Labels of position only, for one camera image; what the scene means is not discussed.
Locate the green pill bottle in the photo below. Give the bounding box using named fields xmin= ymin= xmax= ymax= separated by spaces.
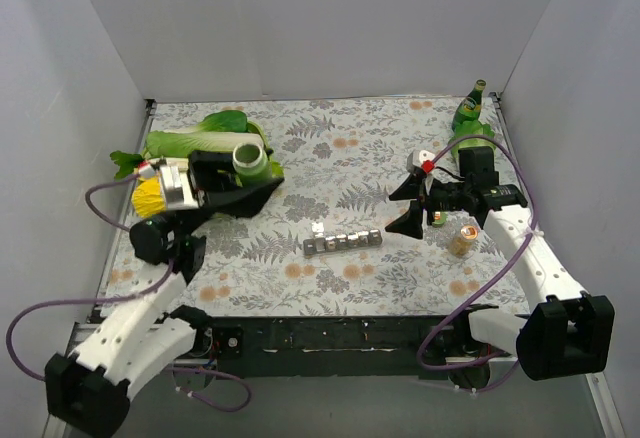
xmin=232 ymin=143 xmax=272 ymax=186

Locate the green plastic tray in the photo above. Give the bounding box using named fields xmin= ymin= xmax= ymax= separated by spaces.
xmin=247 ymin=121 xmax=274 ymax=160

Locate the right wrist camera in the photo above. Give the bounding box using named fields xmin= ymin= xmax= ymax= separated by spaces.
xmin=406 ymin=150 xmax=435 ymax=174

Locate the green napa cabbage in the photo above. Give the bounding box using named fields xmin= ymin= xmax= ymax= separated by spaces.
xmin=145 ymin=131 xmax=263 ymax=158

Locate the green glass bottle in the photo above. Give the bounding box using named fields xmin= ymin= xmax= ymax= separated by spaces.
xmin=451 ymin=79 xmax=486 ymax=131

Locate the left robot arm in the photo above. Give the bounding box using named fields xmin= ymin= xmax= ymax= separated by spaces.
xmin=45 ymin=151 xmax=284 ymax=437

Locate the aluminium frame rail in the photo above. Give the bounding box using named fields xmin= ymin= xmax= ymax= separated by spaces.
xmin=64 ymin=320 xmax=599 ymax=374

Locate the yellow cabbage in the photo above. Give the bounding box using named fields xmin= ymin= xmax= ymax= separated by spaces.
xmin=131 ymin=177 xmax=166 ymax=218

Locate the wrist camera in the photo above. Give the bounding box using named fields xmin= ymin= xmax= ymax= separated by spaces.
xmin=137 ymin=158 xmax=200 ymax=211
xmin=406 ymin=150 xmax=435 ymax=174

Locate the grey weekly pill organizer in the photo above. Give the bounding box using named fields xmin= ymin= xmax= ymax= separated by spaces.
xmin=302 ymin=222 xmax=383 ymax=258

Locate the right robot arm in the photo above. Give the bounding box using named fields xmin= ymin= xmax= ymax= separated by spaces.
xmin=385 ymin=146 xmax=615 ymax=381

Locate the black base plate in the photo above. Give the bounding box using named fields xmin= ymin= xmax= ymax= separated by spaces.
xmin=175 ymin=316 xmax=491 ymax=388

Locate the white stalk bok choy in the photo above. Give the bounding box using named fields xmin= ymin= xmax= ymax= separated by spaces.
xmin=109 ymin=149 xmax=149 ymax=180

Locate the green lettuce head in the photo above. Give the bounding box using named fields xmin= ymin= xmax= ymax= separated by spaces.
xmin=449 ymin=120 xmax=495 ymax=164

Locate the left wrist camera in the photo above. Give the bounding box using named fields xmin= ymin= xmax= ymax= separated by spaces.
xmin=137 ymin=158 xmax=200 ymax=211

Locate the clear amber pill bottle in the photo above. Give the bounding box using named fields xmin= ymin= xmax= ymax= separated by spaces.
xmin=448 ymin=225 xmax=479 ymax=257

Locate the dark green leafy vegetable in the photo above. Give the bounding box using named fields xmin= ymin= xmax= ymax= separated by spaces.
xmin=195 ymin=110 xmax=248 ymax=133

